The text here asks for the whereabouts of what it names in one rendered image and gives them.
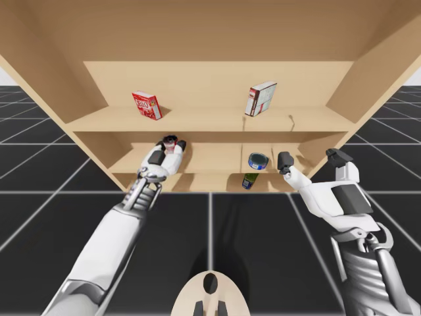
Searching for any pale wooden shelf unit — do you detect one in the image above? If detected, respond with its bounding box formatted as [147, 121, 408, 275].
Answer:
[0, 0, 421, 194]

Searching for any red and white can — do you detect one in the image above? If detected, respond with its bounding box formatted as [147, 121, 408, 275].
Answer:
[162, 134, 180, 155]

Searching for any tan robot part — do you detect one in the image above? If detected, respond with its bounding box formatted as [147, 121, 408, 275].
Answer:
[170, 269, 251, 316]

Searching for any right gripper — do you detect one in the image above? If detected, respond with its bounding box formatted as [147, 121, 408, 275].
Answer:
[276, 147, 382, 234]

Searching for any red and white carton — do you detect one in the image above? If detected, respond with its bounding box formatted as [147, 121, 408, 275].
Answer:
[244, 80, 278, 118]

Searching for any blue flat can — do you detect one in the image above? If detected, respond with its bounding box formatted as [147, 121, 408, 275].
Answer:
[247, 151, 270, 172]

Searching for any green and blue rectangular can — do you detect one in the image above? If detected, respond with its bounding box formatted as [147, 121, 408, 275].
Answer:
[241, 172, 260, 191]

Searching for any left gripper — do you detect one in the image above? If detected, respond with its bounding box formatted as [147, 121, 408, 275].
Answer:
[137, 139, 188, 181]

